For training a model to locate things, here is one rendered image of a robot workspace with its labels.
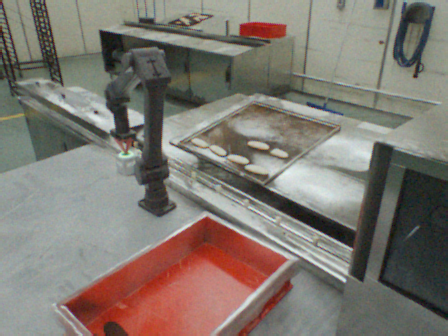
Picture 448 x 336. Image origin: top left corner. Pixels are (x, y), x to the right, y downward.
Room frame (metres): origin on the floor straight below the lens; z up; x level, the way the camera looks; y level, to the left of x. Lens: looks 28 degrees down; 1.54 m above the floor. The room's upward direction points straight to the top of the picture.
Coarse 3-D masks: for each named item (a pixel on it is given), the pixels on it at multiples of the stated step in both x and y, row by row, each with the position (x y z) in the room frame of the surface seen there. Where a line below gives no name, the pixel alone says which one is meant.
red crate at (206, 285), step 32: (192, 256) 0.84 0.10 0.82; (224, 256) 0.84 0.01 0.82; (160, 288) 0.72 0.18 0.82; (192, 288) 0.72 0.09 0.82; (224, 288) 0.71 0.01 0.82; (256, 288) 0.71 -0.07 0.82; (288, 288) 0.71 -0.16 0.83; (96, 320) 0.62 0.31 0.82; (128, 320) 0.62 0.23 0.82; (160, 320) 0.61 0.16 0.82; (192, 320) 0.61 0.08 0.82; (256, 320) 0.61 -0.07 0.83
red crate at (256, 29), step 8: (240, 24) 5.09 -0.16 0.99; (248, 24) 5.24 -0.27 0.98; (256, 24) 5.35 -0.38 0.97; (264, 24) 5.27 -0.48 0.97; (272, 24) 5.18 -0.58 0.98; (280, 24) 5.09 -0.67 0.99; (240, 32) 5.09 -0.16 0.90; (248, 32) 5.00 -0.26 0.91; (256, 32) 4.91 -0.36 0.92; (264, 32) 4.83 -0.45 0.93; (272, 32) 4.81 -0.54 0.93; (280, 32) 4.93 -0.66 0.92
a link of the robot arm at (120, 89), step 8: (128, 56) 1.05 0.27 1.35; (128, 64) 1.05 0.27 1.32; (128, 72) 1.16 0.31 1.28; (120, 80) 1.24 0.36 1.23; (128, 80) 1.17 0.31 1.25; (136, 80) 1.17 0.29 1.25; (112, 88) 1.32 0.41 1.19; (120, 88) 1.26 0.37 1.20; (128, 88) 1.24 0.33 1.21; (112, 96) 1.33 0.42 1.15; (120, 96) 1.32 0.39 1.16; (128, 96) 1.36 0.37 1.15
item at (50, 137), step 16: (96, 96) 2.49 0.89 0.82; (32, 112) 2.31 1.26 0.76; (128, 112) 2.15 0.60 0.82; (32, 128) 2.38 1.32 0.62; (48, 128) 2.15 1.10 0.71; (64, 128) 1.95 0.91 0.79; (32, 144) 2.45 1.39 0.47; (48, 144) 2.20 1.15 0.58; (64, 144) 1.98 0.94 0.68; (80, 144) 1.82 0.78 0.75
